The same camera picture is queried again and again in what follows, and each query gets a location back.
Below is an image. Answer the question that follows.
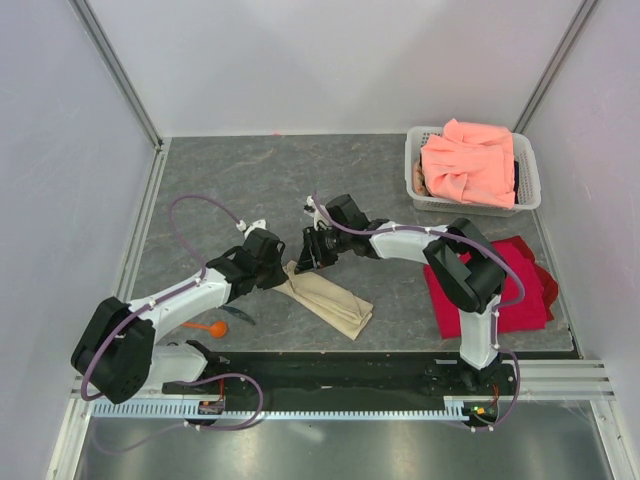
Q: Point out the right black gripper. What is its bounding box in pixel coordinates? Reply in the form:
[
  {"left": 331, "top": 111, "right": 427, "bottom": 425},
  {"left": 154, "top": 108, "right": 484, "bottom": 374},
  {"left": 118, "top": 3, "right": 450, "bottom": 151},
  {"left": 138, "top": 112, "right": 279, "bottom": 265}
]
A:
[{"left": 294, "top": 225, "right": 350, "bottom": 275}]

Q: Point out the beige cloth napkin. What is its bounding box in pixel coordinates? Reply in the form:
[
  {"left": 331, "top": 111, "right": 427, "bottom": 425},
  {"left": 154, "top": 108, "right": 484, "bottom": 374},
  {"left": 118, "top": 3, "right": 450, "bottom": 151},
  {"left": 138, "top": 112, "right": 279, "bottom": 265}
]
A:
[{"left": 275, "top": 261, "right": 374, "bottom": 341}]

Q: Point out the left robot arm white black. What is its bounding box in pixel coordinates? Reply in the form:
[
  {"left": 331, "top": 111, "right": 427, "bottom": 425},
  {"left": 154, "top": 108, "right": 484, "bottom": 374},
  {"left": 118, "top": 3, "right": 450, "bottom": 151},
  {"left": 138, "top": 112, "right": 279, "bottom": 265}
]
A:
[{"left": 71, "top": 228, "right": 288, "bottom": 404}]

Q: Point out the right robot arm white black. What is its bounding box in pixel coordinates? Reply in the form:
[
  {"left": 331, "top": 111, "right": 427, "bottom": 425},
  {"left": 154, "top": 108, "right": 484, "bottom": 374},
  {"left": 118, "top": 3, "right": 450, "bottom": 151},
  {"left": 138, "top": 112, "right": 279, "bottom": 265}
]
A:
[{"left": 296, "top": 194, "right": 507, "bottom": 394}]

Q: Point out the red cloth napkin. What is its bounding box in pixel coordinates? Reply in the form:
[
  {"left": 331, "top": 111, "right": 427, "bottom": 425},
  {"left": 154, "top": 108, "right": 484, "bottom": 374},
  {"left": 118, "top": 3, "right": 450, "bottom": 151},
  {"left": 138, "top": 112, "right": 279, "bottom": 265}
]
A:
[{"left": 423, "top": 236, "right": 560, "bottom": 341}]

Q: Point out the orange plastic spoon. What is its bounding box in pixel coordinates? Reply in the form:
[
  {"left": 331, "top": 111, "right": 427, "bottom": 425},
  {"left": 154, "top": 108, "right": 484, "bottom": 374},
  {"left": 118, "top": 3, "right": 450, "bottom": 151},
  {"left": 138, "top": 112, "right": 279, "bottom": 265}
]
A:
[{"left": 183, "top": 321, "right": 228, "bottom": 339}]

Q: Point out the patterned cloth in basket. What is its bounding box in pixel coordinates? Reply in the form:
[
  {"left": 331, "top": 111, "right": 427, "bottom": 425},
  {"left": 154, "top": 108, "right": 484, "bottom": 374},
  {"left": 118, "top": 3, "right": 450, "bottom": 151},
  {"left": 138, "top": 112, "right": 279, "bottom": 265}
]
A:
[{"left": 412, "top": 161, "right": 430, "bottom": 196}]

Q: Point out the salmon pink cloth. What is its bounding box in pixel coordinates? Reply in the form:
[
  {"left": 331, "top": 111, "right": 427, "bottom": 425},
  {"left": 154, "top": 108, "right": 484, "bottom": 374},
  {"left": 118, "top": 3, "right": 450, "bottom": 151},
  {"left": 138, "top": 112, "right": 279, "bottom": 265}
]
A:
[{"left": 420, "top": 119, "right": 515, "bottom": 209}]

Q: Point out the dark cloth in basket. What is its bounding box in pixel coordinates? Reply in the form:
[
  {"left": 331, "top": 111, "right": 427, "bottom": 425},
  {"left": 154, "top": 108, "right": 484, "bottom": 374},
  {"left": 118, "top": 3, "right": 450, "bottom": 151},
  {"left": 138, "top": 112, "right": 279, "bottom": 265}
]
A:
[{"left": 514, "top": 160, "right": 520, "bottom": 204}]

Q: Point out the white plastic basket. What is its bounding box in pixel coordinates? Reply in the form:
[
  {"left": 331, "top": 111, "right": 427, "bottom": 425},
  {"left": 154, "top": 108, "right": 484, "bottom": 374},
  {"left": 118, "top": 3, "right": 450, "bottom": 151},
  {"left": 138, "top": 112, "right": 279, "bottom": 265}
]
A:
[{"left": 405, "top": 119, "right": 541, "bottom": 217}]

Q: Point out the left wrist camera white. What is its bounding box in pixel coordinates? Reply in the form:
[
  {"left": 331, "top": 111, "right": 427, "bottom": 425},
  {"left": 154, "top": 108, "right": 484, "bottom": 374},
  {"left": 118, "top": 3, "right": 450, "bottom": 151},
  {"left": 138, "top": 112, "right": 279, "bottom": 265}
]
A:
[{"left": 236, "top": 219, "right": 267, "bottom": 238}]

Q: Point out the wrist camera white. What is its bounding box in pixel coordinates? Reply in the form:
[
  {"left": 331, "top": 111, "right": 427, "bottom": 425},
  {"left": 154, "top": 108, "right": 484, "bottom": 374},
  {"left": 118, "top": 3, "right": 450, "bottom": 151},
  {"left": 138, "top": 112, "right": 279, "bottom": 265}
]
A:
[
  {"left": 303, "top": 195, "right": 332, "bottom": 231},
  {"left": 236, "top": 219, "right": 267, "bottom": 238}
]

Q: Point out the black knife clear handle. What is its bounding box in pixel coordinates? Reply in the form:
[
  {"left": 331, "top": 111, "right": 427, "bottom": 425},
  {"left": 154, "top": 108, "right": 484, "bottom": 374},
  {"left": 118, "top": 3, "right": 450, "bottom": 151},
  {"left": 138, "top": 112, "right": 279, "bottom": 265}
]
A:
[{"left": 220, "top": 305, "right": 256, "bottom": 326}]

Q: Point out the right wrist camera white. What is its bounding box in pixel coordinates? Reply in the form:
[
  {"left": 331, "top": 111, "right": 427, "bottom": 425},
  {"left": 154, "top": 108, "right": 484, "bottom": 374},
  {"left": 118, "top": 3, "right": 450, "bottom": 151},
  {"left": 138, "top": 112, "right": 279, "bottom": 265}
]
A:
[{"left": 303, "top": 195, "right": 332, "bottom": 231}]

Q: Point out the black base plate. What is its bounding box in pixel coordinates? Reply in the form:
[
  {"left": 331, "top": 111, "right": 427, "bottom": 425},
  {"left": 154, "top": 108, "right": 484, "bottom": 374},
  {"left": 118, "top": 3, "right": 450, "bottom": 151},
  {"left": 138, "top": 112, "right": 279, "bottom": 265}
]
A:
[{"left": 162, "top": 352, "right": 520, "bottom": 421}]

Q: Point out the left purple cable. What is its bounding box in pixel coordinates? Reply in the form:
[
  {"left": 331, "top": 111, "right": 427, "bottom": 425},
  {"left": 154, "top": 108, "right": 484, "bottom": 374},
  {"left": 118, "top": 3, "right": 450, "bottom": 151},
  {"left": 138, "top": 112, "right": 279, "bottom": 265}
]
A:
[{"left": 79, "top": 194, "right": 265, "bottom": 454}]

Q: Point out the white slotted cable duct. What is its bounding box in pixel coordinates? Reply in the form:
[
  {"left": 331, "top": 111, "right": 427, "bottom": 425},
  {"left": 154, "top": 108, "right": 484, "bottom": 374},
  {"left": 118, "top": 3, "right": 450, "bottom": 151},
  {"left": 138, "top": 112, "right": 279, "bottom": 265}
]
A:
[{"left": 92, "top": 397, "right": 487, "bottom": 421}]

